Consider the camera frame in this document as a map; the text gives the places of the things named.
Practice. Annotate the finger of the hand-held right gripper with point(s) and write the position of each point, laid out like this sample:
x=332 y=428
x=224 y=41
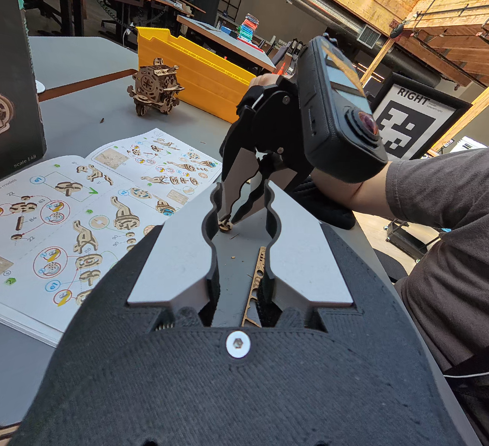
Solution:
x=238 y=178
x=256 y=201

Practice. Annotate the white round disc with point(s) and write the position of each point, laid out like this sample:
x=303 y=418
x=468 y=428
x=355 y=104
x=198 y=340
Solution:
x=40 y=87

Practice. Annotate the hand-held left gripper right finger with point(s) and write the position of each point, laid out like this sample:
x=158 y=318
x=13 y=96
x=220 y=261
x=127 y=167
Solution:
x=305 y=258

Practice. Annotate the black rolling cart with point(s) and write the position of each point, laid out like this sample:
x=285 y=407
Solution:
x=408 y=239

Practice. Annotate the assembled wooden model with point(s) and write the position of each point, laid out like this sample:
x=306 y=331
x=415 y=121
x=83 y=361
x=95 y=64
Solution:
x=154 y=87

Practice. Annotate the wall air vent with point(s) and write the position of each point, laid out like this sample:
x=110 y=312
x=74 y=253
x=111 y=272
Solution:
x=369 y=36

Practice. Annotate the black office chair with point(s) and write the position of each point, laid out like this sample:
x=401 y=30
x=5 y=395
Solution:
x=393 y=266

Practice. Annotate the black model kit box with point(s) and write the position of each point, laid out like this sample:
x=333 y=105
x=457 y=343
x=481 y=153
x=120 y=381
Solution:
x=19 y=71

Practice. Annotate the open instruction booklet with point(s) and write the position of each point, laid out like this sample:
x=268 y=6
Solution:
x=76 y=224

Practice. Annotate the stack of coloured packets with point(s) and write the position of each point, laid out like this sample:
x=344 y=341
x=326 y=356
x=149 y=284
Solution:
x=247 y=29

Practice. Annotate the wooden parts sheet strip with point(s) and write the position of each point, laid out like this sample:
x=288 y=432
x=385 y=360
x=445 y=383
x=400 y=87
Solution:
x=255 y=285

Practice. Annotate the black framed marker sign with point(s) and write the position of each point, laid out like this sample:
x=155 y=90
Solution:
x=416 y=121

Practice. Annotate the black textured pad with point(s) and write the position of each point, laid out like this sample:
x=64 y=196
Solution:
x=332 y=209

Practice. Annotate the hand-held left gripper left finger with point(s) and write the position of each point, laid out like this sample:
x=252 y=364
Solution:
x=172 y=258

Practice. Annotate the yellow plastic bin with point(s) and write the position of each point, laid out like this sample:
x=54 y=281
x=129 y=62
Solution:
x=198 y=71

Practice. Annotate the grey topped table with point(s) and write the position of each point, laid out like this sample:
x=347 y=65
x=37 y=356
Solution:
x=229 y=43

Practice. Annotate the person's right hand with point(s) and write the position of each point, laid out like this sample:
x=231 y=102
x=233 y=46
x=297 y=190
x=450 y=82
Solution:
x=264 y=79

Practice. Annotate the person's right forearm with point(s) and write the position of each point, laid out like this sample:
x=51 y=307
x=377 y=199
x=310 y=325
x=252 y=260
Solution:
x=355 y=194

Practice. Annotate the small wooden gear part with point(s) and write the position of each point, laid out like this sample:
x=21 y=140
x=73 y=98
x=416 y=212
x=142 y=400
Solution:
x=225 y=225

